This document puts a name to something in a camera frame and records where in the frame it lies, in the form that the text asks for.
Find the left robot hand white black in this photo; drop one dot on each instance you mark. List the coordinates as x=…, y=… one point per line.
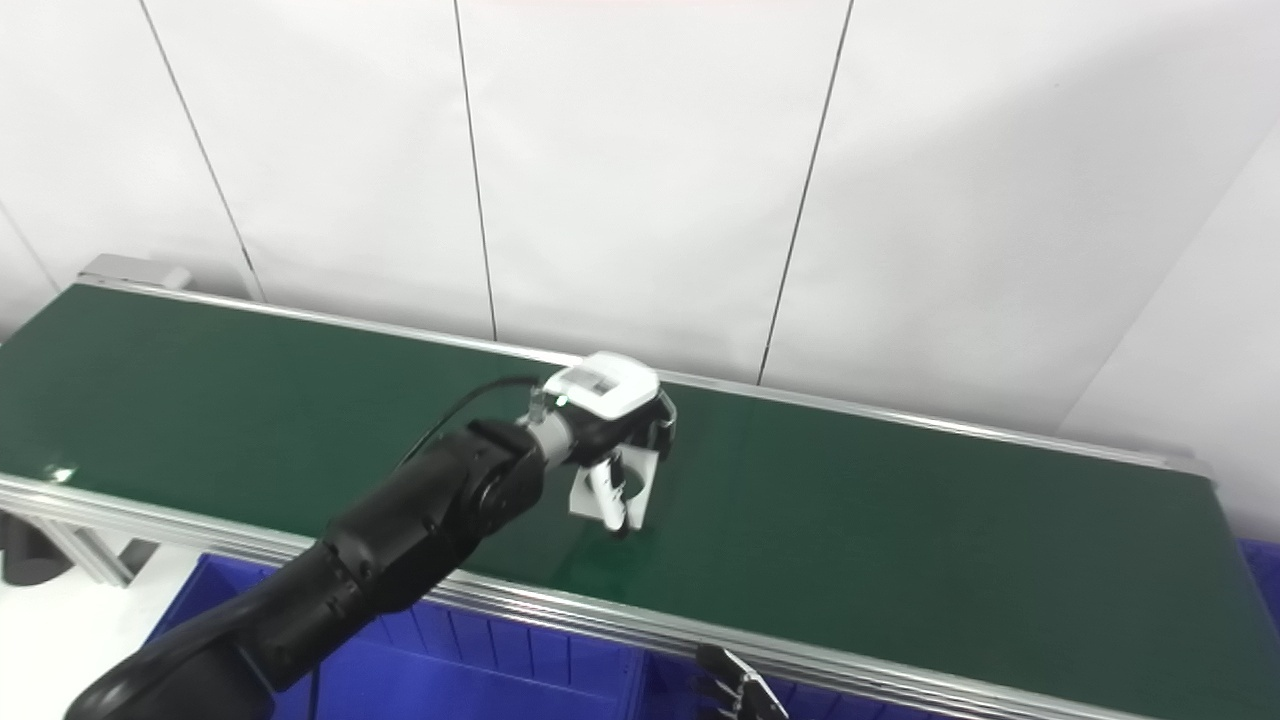
x=610, y=390

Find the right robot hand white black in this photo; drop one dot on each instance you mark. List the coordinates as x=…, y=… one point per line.
x=735, y=690

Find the white square part with hole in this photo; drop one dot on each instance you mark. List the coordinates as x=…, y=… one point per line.
x=645, y=500

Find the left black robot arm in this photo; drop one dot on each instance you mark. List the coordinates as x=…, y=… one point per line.
x=400, y=540

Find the blue plastic bin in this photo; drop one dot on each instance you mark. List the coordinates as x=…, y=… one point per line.
x=1265, y=580
x=670, y=690
x=500, y=670

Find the green conveyor belt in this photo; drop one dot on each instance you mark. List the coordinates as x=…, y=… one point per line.
x=900, y=540
x=600, y=610

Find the grey conveyor end housing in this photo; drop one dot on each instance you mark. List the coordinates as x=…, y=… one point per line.
x=130, y=272

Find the aluminium conveyor support leg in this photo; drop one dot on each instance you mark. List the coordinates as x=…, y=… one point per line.
x=80, y=550

